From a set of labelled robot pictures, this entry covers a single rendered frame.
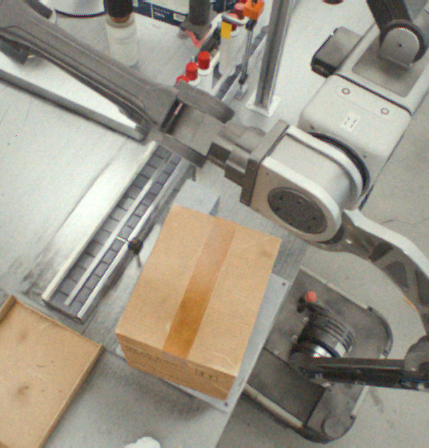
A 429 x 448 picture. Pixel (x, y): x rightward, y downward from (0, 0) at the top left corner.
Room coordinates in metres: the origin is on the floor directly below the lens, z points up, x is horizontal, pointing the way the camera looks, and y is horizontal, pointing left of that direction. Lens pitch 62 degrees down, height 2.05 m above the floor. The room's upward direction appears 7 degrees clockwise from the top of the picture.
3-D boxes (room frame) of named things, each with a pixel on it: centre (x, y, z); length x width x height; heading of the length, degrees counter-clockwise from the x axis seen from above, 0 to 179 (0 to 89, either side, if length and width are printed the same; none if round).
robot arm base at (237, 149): (0.45, -0.03, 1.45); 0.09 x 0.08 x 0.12; 152
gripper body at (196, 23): (1.14, 0.10, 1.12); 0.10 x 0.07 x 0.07; 158
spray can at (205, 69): (1.03, 0.08, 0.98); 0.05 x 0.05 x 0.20
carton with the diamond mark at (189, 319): (0.38, 0.01, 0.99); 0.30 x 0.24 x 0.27; 166
